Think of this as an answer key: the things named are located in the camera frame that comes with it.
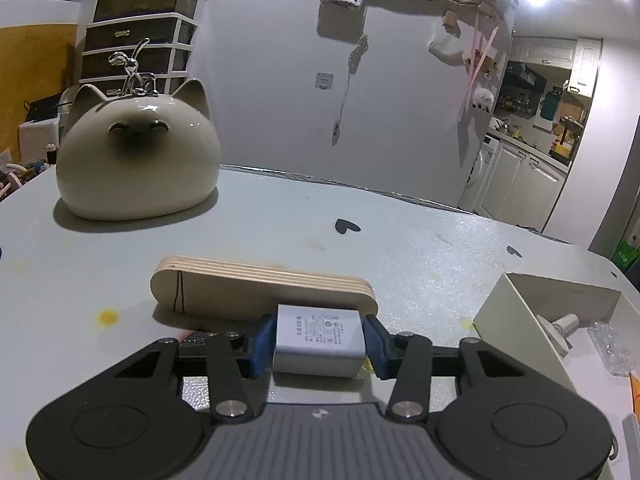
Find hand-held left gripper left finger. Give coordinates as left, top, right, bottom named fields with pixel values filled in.
left=112, top=315, right=277, bottom=424

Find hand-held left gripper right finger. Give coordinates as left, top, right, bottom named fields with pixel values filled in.
left=365, top=315, right=527, bottom=424

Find white charger adapter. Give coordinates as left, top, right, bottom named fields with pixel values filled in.
left=271, top=303, right=366, bottom=381

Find white rectangular box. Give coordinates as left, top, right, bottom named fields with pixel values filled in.
left=472, top=272, right=640, bottom=480

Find clear plastic container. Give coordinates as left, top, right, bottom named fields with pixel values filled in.
left=587, top=322, right=632, bottom=377

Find oval plywood block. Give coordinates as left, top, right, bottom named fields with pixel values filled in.
left=150, top=255, right=377, bottom=327

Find white plastic fitting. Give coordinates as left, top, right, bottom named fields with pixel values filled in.
left=536, top=312, right=580, bottom=358

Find white washing machine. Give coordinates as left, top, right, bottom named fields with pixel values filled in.
left=464, top=132, right=502, bottom=212

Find cream ceramic cat figure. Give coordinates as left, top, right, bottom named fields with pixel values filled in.
left=55, top=78, right=222, bottom=221

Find white kitchen base cabinets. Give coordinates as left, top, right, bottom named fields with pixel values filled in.
left=479, top=139, right=572, bottom=235

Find green box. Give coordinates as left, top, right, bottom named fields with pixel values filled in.
left=612, top=232, right=640, bottom=270

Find white plush toy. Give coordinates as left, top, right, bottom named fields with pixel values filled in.
left=470, top=87, right=497, bottom=112

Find yellow kitchen appliance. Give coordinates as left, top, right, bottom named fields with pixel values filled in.
left=549, top=116, right=585, bottom=162

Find pink ribbons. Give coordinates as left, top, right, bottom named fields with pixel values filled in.
left=458, top=24, right=502, bottom=122

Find silver metal rabbit figure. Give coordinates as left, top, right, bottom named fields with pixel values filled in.
left=107, top=37, right=162, bottom=99

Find white hanging bag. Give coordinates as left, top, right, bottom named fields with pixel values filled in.
left=428, top=24, right=470, bottom=67

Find plastic drawer unit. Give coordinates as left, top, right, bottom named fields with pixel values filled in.
left=79, top=12, right=197, bottom=97

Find white upper cabinet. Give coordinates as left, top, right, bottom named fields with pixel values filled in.
left=509, top=35, right=604, bottom=97

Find hanging wall cable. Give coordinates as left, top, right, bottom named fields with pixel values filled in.
left=329, top=34, right=372, bottom=147

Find black kitchen wall rack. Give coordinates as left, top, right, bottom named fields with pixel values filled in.
left=499, top=61, right=547, bottom=117

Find black bag with handles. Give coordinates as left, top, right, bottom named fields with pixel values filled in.
left=20, top=91, right=77, bottom=137

